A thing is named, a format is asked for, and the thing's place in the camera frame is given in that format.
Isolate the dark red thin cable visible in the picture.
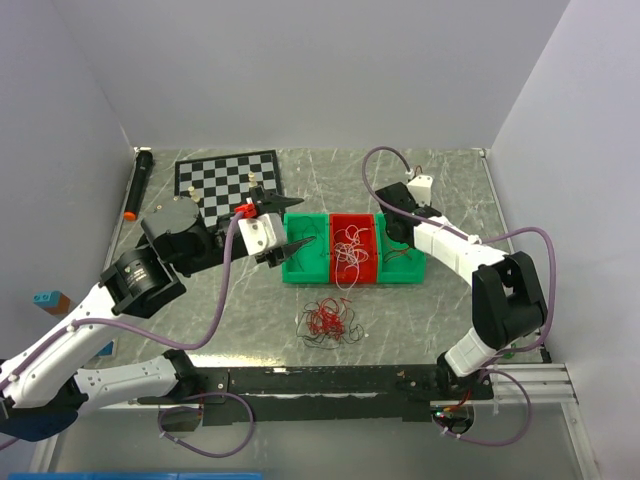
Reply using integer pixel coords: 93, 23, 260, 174
382, 232, 416, 266

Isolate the black cable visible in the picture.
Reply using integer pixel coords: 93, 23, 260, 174
289, 217, 331, 274
294, 299, 366, 349

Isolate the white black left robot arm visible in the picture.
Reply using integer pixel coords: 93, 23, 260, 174
1, 184, 308, 443

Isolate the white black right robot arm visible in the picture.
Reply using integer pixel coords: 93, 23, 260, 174
374, 181, 548, 399

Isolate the cream chess pawn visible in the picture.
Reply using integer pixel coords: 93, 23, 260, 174
248, 172, 258, 188
188, 186, 201, 203

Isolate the black white chessboard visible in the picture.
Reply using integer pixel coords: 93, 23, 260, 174
174, 150, 283, 227

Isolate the black marker orange cap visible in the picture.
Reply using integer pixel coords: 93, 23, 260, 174
123, 150, 155, 222

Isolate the blue brown block tower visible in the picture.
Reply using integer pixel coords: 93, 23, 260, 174
33, 290, 75, 317

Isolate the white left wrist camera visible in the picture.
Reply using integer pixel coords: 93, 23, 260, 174
235, 203, 287, 256

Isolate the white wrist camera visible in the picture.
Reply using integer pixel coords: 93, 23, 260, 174
235, 203, 287, 256
407, 174, 433, 207

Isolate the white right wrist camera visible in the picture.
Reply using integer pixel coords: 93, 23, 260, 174
407, 174, 433, 207

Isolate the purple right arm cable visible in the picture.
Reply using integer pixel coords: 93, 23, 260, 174
362, 145, 557, 447

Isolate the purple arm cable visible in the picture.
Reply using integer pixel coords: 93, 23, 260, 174
362, 145, 557, 447
0, 212, 246, 451

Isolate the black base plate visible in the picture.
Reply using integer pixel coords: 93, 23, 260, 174
183, 364, 494, 422

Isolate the aluminium rail frame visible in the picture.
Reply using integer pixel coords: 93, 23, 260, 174
30, 364, 599, 479

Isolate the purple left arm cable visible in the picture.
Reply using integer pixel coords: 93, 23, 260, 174
0, 212, 246, 451

